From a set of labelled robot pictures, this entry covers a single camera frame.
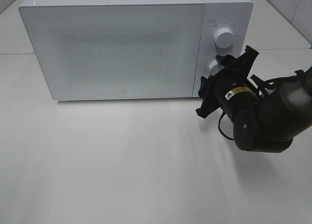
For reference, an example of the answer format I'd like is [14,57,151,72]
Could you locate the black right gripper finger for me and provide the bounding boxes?
[198,75,212,99]
[216,55,238,70]

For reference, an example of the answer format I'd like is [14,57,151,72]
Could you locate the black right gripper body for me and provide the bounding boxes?
[196,46,260,119]

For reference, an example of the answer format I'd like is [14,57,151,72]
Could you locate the white timer knob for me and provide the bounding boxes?
[208,59,220,75]

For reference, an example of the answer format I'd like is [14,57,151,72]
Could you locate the white microwave door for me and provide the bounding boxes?
[20,4,203,101]

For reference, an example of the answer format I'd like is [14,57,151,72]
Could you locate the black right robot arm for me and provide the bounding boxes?
[196,46,312,153]

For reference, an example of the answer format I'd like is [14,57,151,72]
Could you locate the upper white power knob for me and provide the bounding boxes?
[214,27,234,49]

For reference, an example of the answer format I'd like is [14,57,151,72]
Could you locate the white microwave oven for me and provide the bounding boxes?
[19,0,253,97]

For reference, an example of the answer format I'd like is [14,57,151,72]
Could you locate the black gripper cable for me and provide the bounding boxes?
[216,111,236,142]

